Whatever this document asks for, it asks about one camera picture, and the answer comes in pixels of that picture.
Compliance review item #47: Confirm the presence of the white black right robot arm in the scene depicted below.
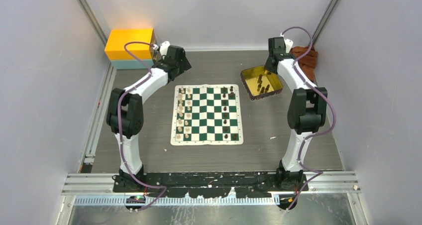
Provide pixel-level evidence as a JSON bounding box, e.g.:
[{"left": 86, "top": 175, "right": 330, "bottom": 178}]
[{"left": 264, "top": 36, "right": 327, "bottom": 191}]

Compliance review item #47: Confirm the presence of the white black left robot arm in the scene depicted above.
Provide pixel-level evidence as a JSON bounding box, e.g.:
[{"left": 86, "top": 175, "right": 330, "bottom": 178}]
[{"left": 106, "top": 41, "right": 191, "bottom": 192}]

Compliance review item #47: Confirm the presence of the green white chess mat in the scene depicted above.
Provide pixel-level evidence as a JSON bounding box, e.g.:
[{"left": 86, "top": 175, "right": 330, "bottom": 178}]
[{"left": 170, "top": 84, "right": 244, "bottom": 146}]

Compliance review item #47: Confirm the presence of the brown crumpled cloth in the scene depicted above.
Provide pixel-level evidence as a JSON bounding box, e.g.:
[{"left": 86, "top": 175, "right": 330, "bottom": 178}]
[{"left": 290, "top": 46, "right": 318, "bottom": 83}]

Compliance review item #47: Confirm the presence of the gold metal tin tray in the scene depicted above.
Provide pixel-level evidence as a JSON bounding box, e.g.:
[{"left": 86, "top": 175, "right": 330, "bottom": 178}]
[{"left": 240, "top": 65, "right": 283, "bottom": 101}]

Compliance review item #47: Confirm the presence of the yellow and teal box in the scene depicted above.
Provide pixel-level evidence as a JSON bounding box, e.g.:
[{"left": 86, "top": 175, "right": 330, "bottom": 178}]
[{"left": 105, "top": 28, "right": 157, "bottom": 70}]

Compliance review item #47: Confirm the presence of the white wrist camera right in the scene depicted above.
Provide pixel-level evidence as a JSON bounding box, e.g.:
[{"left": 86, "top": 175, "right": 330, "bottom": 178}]
[{"left": 283, "top": 37, "right": 294, "bottom": 53}]

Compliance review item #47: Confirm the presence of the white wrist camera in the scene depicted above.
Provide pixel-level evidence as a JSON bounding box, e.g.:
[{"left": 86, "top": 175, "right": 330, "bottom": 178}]
[
  {"left": 152, "top": 41, "right": 171, "bottom": 56},
  {"left": 283, "top": 37, "right": 294, "bottom": 53}
]

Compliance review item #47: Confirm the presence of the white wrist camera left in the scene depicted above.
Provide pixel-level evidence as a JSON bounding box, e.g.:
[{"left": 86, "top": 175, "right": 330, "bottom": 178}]
[{"left": 152, "top": 41, "right": 171, "bottom": 56}]

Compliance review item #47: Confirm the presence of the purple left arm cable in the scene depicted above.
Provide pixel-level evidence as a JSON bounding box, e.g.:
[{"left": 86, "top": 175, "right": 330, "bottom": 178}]
[{"left": 117, "top": 41, "right": 169, "bottom": 212}]

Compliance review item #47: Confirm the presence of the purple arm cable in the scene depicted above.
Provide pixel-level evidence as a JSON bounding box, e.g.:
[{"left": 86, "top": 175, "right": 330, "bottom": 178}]
[
  {"left": 280, "top": 26, "right": 337, "bottom": 211},
  {"left": 117, "top": 41, "right": 169, "bottom": 212}
]

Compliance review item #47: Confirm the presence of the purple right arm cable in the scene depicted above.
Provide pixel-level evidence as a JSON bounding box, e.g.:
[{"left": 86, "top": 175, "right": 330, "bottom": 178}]
[{"left": 280, "top": 26, "right": 337, "bottom": 211}]

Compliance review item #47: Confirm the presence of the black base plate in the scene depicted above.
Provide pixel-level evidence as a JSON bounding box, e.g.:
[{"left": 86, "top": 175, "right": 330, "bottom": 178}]
[{"left": 112, "top": 171, "right": 309, "bottom": 199}]

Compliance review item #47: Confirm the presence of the aluminium frame rail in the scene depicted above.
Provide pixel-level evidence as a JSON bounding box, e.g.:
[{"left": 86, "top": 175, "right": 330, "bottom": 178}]
[{"left": 61, "top": 171, "right": 361, "bottom": 207}]

